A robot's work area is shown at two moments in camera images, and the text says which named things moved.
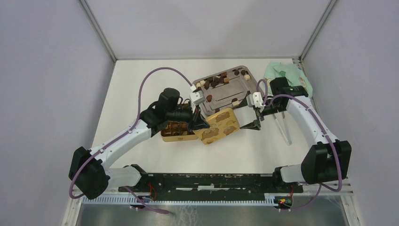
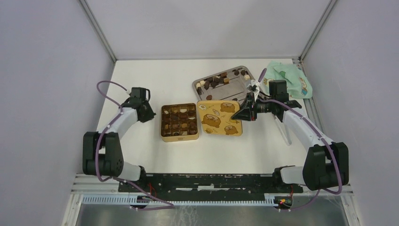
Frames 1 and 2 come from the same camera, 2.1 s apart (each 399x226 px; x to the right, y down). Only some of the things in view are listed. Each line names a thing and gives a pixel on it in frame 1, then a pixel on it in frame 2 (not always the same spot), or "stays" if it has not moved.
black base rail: x=151 y=184 stays
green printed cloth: x=293 y=72 stays
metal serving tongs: x=289 y=142 stays
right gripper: x=255 y=124 -> x=245 y=114
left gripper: x=195 y=122 -> x=150 y=116
